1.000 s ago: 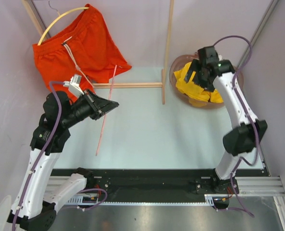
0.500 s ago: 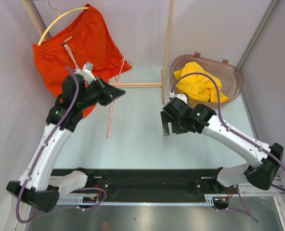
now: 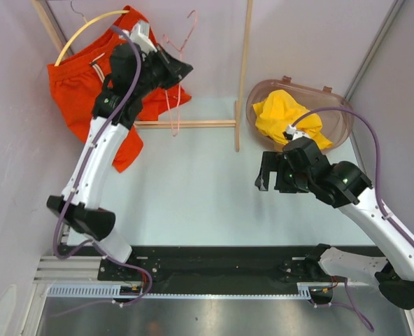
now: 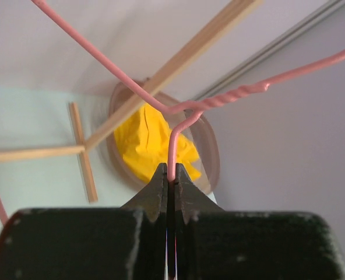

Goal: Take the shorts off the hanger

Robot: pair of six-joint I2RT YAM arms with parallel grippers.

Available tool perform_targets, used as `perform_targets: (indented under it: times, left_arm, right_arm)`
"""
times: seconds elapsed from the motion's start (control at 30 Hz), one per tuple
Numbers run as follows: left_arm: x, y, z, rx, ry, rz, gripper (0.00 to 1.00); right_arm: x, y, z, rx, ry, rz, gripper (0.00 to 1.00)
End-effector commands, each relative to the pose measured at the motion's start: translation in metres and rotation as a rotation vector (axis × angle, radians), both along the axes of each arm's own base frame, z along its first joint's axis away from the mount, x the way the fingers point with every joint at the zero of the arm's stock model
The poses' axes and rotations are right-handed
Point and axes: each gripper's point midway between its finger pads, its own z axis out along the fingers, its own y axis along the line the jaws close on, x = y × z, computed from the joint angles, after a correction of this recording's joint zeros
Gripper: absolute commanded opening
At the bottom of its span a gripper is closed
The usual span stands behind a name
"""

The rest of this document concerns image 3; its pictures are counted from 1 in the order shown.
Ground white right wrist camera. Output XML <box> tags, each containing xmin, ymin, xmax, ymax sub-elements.
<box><xmin>283</xmin><ymin>124</ymin><xmax>310</xmax><ymax>141</ymax></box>

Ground aluminium frame rail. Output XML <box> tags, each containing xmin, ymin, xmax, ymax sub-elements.
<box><xmin>34</xmin><ymin>256</ymin><xmax>101</xmax><ymax>284</ymax></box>

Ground white slotted cable duct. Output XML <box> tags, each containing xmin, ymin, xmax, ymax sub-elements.
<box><xmin>45</xmin><ymin>281</ymin><xmax>337</xmax><ymax>300</ymax></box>

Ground wooden clothes rack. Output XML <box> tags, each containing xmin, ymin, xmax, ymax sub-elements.
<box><xmin>32</xmin><ymin>1</ymin><xmax>252</xmax><ymax>150</ymax></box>

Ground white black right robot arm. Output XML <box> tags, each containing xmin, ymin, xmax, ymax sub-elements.
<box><xmin>255</xmin><ymin>136</ymin><xmax>414</xmax><ymax>310</ymax></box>

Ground brown translucent plastic basin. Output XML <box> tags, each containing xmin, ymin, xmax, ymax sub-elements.
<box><xmin>246</xmin><ymin>76</ymin><xmax>355</xmax><ymax>153</ymax></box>

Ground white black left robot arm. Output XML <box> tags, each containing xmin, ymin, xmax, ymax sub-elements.
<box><xmin>46</xmin><ymin>43</ymin><xmax>193</xmax><ymax>280</ymax></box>

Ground yellow shorts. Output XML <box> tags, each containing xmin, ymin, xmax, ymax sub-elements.
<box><xmin>252</xmin><ymin>90</ymin><xmax>334</xmax><ymax>150</ymax></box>

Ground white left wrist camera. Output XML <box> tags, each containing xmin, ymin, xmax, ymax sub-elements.
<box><xmin>129</xmin><ymin>20</ymin><xmax>157</xmax><ymax>55</ymax></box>

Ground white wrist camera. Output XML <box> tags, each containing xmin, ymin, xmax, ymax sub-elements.
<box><xmin>283</xmin><ymin>124</ymin><xmax>310</xmax><ymax>141</ymax></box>
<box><xmin>129</xmin><ymin>20</ymin><xmax>157</xmax><ymax>55</ymax></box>

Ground pink wire hanger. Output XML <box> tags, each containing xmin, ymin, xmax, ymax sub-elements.
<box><xmin>159</xmin><ymin>9</ymin><xmax>198</xmax><ymax>137</ymax></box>

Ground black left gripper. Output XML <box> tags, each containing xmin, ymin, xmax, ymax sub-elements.
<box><xmin>134</xmin><ymin>43</ymin><xmax>193</xmax><ymax>99</ymax></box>

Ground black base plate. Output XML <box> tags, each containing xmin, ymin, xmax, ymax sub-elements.
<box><xmin>56</xmin><ymin>245</ymin><xmax>393</xmax><ymax>295</ymax></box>

